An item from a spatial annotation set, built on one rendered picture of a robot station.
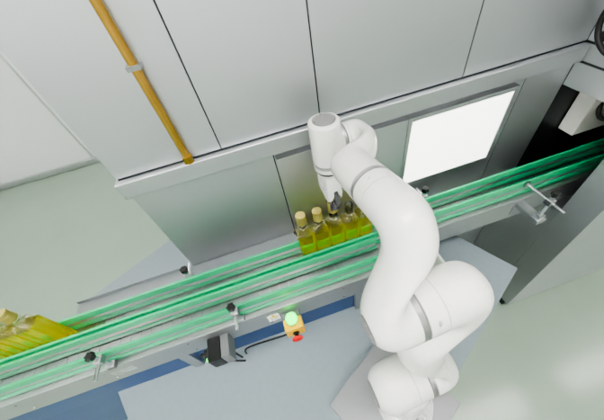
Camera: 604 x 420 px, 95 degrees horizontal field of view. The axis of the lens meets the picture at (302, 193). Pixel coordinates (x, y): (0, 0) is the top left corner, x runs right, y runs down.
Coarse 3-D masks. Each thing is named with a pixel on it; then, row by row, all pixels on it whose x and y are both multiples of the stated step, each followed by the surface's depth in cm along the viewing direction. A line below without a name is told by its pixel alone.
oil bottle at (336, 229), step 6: (330, 222) 98; (336, 222) 98; (342, 222) 99; (330, 228) 99; (336, 228) 100; (342, 228) 101; (330, 234) 101; (336, 234) 102; (342, 234) 103; (336, 240) 105; (342, 240) 106
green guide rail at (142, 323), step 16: (368, 240) 105; (320, 256) 103; (336, 256) 107; (352, 256) 110; (272, 272) 102; (288, 272) 104; (304, 272) 107; (240, 288) 102; (256, 288) 105; (192, 304) 100; (208, 304) 103; (144, 320) 99; (160, 320) 102; (96, 336) 97; (112, 336) 100; (48, 352) 95; (64, 352) 98; (0, 368) 93; (16, 368) 97; (32, 368) 99
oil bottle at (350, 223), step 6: (342, 210) 101; (354, 210) 100; (342, 216) 100; (348, 216) 98; (354, 216) 98; (348, 222) 99; (354, 222) 100; (348, 228) 101; (354, 228) 102; (348, 234) 104; (354, 234) 105; (348, 240) 107
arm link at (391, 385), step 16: (384, 368) 71; (400, 368) 70; (368, 384) 72; (384, 384) 68; (400, 384) 67; (416, 384) 67; (384, 400) 67; (400, 400) 66; (416, 400) 67; (400, 416) 71
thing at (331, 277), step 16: (336, 272) 99; (352, 272) 103; (288, 288) 97; (304, 288) 101; (240, 304) 96; (256, 304) 99; (272, 304) 102; (192, 320) 94; (208, 320) 96; (224, 320) 100; (144, 336) 93; (160, 336) 95; (176, 336) 98; (112, 352) 92; (128, 352) 96; (64, 368) 91; (80, 368) 94; (16, 384) 89; (32, 384) 93; (0, 400) 93
